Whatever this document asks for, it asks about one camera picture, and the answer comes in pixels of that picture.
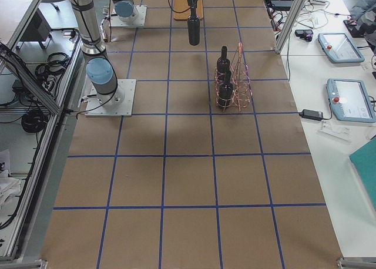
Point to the wooden tray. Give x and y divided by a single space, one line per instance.
183 10

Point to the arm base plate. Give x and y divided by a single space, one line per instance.
139 22
119 104

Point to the aluminium frame rail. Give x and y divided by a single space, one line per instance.
18 67

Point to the teach pendant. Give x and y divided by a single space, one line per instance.
349 100
339 48

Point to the teal board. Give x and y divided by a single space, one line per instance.
363 160

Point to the black power brick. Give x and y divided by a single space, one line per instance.
311 114

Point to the dark wine bottle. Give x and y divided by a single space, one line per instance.
225 91
193 25
223 64

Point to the copper wire bottle basket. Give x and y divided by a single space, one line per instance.
242 94

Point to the aluminium frame post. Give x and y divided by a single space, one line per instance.
291 18

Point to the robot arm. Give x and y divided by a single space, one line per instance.
125 10
98 68

